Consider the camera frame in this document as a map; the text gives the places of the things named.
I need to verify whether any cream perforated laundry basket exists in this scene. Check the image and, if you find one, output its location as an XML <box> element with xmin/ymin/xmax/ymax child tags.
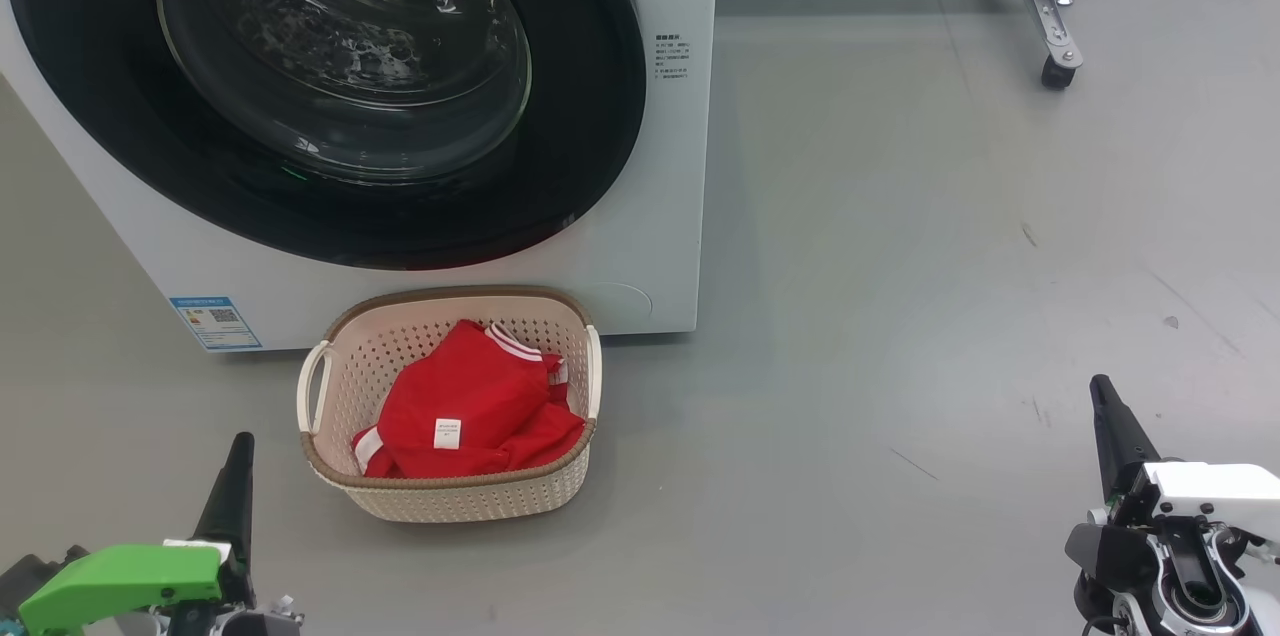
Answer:
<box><xmin>296</xmin><ymin>286</ymin><xmax>603</xmax><ymax>524</ymax></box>

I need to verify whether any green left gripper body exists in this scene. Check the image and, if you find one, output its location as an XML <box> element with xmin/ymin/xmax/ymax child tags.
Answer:
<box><xmin>18</xmin><ymin>541</ymin><xmax>233</xmax><ymax>636</ymax></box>

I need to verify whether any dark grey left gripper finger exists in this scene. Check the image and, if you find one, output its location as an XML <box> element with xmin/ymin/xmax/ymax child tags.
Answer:
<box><xmin>245</xmin><ymin>516</ymin><xmax>263</xmax><ymax>607</ymax></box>
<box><xmin>193</xmin><ymin>432</ymin><xmax>256</xmax><ymax>577</ymax></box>

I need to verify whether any black round glass washer door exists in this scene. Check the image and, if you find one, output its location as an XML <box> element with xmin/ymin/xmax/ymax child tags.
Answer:
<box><xmin>5</xmin><ymin>0</ymin><xmax>648</xmax><ymax>271</ymax></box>

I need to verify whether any red garment with white trim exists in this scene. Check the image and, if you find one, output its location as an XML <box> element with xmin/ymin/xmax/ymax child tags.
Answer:
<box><xmin>352</xmin><ymin>319</ymin><xmax>586</xmax><ymax>480</ymax></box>

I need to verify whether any printed text warning label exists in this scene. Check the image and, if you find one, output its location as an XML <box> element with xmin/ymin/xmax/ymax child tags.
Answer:
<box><xmin>655</xmin><ymin>33</ymin><xmax>693</xmax><ymax>80</ymax></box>

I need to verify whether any blue energy label sticker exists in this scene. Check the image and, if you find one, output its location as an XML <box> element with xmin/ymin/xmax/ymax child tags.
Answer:
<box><xmin>168</xmin><ymin>295</ymin><xmax>263</xmax><ymax>351</ymax></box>

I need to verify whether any white front-load washing machine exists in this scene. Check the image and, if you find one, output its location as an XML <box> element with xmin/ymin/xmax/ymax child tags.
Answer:
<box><xmin>0</xmin><ymin>0</ymin><xmax>721</xmax><ymax>354</ymax></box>

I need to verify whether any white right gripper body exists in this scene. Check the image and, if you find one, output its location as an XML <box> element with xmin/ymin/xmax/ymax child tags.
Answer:
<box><xmin>1065</xmin><ymin>461</ymin><xmax>1280</xmax><ymax>636</ymax></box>

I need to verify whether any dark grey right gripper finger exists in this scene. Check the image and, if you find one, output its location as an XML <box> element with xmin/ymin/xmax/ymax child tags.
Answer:
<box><xmin>1089</xmin><ymin>374</ymin><xmax>1161</xmax><ymax>502</ymax></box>

